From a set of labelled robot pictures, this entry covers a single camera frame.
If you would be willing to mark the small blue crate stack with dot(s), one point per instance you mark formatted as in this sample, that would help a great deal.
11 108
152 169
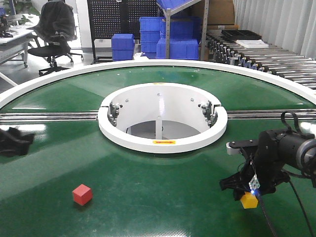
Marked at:
122 46

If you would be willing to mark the grey office desk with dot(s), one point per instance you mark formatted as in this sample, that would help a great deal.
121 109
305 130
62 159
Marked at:
15 63

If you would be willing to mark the white inner ring housing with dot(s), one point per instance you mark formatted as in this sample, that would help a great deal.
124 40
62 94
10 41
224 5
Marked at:
162 118

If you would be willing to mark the cardboard boxes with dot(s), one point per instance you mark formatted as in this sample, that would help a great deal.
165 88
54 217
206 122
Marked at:
221 14

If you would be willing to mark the blue crates under rack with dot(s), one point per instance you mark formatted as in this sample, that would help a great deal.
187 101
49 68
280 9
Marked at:
184 38

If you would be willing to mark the black compartment tray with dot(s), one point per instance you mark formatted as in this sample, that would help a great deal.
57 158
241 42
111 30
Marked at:
241 35

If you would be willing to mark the white outer table rim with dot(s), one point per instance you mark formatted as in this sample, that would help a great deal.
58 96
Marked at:
17 91

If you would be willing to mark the metal rack frame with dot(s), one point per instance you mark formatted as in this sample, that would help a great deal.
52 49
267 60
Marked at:
168 12

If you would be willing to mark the white foam sheet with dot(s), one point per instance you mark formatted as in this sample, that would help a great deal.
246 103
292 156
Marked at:
252 44

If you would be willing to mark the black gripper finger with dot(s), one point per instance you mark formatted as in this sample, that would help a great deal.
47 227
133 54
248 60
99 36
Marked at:
14 142

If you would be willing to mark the metal roller conveyor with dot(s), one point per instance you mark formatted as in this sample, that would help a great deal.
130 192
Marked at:
273 60

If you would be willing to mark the tall blue crate stack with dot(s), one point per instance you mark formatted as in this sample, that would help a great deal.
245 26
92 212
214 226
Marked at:
150 33

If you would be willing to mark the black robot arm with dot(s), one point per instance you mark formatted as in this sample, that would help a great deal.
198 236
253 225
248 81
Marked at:
296 150

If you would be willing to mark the yellow toy brick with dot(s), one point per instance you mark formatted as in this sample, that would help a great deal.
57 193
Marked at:
249 201

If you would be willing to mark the black pegboard panel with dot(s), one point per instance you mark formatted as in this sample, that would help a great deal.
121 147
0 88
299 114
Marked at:
109 17

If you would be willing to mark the red cube block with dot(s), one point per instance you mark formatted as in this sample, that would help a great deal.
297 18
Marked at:
82 194

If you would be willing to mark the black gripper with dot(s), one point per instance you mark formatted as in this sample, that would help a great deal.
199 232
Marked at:
268 166

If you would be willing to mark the black office chair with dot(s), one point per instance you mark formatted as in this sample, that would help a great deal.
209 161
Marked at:
56 27

